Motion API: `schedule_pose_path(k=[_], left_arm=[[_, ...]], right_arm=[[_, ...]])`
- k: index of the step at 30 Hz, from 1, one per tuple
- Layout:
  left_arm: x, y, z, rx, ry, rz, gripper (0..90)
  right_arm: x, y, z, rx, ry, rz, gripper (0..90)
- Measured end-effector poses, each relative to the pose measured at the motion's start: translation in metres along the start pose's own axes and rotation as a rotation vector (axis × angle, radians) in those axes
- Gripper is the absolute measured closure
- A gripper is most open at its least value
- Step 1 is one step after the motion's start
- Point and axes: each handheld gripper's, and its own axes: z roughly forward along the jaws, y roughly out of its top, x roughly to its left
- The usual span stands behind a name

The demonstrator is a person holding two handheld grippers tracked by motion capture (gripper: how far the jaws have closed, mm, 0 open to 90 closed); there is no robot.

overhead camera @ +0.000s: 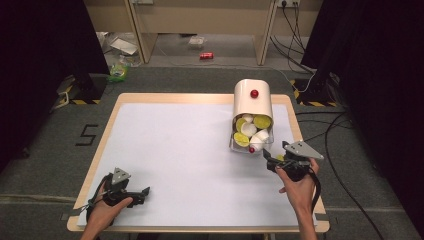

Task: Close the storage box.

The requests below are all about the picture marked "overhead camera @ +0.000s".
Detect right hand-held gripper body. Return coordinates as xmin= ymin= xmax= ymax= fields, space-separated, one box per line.
xmin=278 ymin=140 xmax=325 ymax=183

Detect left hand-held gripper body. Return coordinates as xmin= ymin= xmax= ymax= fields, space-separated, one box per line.
xmin=101 ymin=167 xmax=134 ymax=208

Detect person's left hand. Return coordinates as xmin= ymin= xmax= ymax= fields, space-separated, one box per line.
xmin=87 ymin=185 xmax=134 ymax=234

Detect person's right hand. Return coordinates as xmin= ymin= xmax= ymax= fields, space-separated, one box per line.
xmin=275 ymin=158 xmax=320 ymax=215

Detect white table mat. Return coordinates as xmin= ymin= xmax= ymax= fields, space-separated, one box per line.
xmin=77 ymin=102 xmax=318 ymax=228

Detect black stand base striped tape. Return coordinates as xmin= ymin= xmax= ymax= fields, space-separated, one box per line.
xmin=289 ymin=77 xmax=339 ymax=108
xmin=53 ymin=73 xmax=108 ymax=111

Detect black curtain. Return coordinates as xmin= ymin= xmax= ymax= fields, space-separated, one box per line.
xmin=300 ymin=0 xmax=424 ymax=231
xmin=0 ymin=0 xmax=111 ymax=175

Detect green plastic bag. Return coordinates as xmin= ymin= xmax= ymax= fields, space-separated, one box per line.
xmin=106 ymin=60 xmax=132 ymax=84

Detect clear plastic package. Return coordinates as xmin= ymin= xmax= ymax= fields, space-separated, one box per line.
xmin=188 ymin=35 xmax=208 ymax=50

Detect white paper sheet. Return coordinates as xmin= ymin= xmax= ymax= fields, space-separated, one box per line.
xmin=109 ymin=36 xmax=139 ymax=56

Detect beige wooden desk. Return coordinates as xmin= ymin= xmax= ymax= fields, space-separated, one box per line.
xmin=83 ymin=0 xmax=324 ymax=67

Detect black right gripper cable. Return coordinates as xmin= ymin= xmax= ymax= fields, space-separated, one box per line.
xmin=308 ymin=168 xmax=323 ymax=215

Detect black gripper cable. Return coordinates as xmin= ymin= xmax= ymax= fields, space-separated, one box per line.
xmin=85 ymin=173 xmax=113 ymax=224
xmin=308 ymin=168 xmax=323 ymax=215

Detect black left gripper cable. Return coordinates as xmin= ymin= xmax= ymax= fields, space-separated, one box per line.
xmin=85 ymin=173 xmax=113 ymax=224

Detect long black floor cable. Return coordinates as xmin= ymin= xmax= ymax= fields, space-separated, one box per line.
xmin=324 ymin=112 xmax=386 ymax=240

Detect black cables at socket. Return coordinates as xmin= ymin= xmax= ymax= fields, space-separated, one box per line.
xmin=269 ymin=2 xmax=317 ymax=74

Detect wall power socket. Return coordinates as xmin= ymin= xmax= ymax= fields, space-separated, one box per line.
xmin=276 ymin=0 xmax=302 ymax=9

